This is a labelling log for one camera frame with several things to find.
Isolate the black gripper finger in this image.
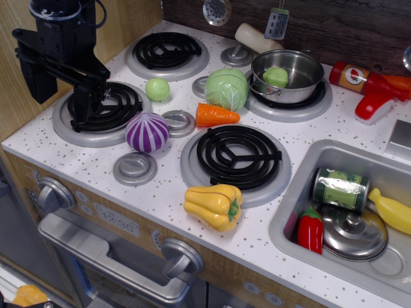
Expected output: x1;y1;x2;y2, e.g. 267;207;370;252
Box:
70;83;105;132

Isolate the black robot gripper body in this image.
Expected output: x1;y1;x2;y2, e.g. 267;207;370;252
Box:
12;1;110;104

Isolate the green toy broccoli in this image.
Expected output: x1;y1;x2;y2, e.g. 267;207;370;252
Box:
263;67;289;88

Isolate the small steel pan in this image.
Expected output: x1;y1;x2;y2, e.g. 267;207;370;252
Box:
249;49;324;104

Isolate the front left black burner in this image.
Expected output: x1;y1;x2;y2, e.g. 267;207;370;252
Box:
52;82;152;148

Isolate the black burner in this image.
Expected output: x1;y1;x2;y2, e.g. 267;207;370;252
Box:
245;78;333;123
125;32;209;81
180;124;292;209
52;82;152;148

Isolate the purple striped toy onion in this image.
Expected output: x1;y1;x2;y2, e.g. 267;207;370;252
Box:
125;112;170;153

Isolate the green toy apple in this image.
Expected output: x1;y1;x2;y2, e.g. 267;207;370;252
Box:
145;78;170;101

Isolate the silver stovetop knob front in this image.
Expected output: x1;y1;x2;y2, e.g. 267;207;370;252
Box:
113;152;157;186

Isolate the silver stovetop knob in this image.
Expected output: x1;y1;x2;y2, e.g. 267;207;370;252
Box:
162;110;197;139
113;152;157;186
220;43;254;67
191;76;208;99

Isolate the back left black burner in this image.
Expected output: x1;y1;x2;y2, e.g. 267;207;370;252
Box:
125;32;209;81

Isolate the silver stovetop knob centre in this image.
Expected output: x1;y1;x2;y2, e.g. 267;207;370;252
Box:
162;110;197;139

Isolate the silver oven knob left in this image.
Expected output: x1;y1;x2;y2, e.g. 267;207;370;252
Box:
38;176;76;213

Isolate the silver oven knob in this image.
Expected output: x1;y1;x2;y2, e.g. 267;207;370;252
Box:
161;237;204;279
38;176;76;213

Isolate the silver stovetop knob middle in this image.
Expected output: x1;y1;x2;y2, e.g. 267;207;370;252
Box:
191;76;208;99

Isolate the orange toy carrot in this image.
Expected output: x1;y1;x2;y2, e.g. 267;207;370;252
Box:
196;103;240;127

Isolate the oven clock display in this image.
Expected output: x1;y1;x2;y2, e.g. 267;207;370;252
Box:
92;202;140;237

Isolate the green toy cabbage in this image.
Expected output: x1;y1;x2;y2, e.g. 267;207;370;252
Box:
204;68;249;112

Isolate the hanging steel skimmer ladle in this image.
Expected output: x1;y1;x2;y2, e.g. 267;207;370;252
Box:
202;0;232;26

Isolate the silver stovetop knob back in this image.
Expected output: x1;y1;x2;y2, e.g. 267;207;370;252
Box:
220;43;254;67

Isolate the yellow toy bell pepper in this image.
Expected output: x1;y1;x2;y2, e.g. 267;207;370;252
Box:
183;184;243;232

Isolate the cream toy bottle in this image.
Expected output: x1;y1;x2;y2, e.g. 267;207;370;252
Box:
234;23;284;54

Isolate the back right black burner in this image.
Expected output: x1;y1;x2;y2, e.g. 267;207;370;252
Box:
245;78;333;123

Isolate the front right black burner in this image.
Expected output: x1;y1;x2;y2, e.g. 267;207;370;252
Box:
180;124;292;209

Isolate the silver oven knob right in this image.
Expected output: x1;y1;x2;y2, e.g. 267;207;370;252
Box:
161;237;204;279

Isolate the hanging steel slotted spatula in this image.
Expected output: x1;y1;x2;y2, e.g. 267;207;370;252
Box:
264;1;289;40

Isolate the orange toy on floor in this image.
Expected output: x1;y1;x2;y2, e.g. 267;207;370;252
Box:
12;285;48;307

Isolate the red toy chili pepper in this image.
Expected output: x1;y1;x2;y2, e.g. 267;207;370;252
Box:
297;206;324;255

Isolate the green toy tin can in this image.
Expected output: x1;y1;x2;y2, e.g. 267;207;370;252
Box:
312;167;371;212

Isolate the red white toy sushi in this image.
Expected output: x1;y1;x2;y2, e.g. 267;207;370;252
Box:
354;92;395;125

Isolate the red toy ketchup bottle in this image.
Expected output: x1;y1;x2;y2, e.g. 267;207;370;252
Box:
329;62;409;101

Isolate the steel pot lid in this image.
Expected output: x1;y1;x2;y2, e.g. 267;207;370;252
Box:
320;205;389;261

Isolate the orange toy behind ketchup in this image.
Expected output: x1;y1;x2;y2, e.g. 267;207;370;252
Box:
382;74;411;92

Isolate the silver toy faucet base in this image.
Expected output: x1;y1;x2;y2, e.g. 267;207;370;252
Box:
385;119;411;160

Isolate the hanging steel utensil right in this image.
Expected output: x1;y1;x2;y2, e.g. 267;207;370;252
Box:
403;45;411;71

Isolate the yellow toy banana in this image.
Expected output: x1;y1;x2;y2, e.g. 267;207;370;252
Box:
368;188;410;235

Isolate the grey toy sink basin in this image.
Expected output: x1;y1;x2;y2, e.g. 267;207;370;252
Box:
269;140;410;307

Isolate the silver oven door handle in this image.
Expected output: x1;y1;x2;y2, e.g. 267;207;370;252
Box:
39;214;190;307

